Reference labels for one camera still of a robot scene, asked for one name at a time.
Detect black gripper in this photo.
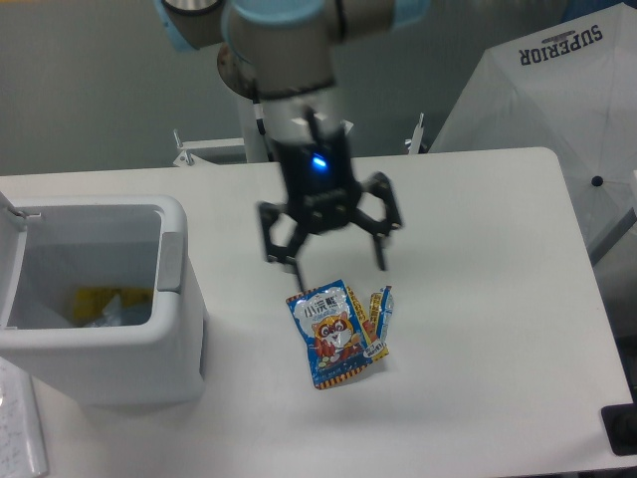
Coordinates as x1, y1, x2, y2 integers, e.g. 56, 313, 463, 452
257, 127, 403, 292

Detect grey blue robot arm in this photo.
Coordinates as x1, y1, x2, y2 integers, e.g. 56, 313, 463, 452
155, 1, 429, 274

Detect yellow trash inside can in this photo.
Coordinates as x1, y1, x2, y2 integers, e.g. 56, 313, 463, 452
70, 287, 153, 328

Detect white plastic trash can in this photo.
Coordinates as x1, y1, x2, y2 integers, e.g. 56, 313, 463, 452
1, 195, 206, 405

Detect yellow orange snack wrapper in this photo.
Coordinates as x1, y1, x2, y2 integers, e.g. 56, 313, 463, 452
346, 286, 394, 361

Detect blue snack bag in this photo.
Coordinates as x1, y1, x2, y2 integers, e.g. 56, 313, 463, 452
286, 280, 373, 389

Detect white Superior umbrella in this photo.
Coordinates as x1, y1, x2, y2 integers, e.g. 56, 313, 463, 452
431, 3, 636, 250

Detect black device at table edge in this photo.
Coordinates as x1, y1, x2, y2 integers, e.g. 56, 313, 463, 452
601, 403, 636, 456

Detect paper sheet in plastic sleeve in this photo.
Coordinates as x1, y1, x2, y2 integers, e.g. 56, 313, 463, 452
1, 358, 49, 477

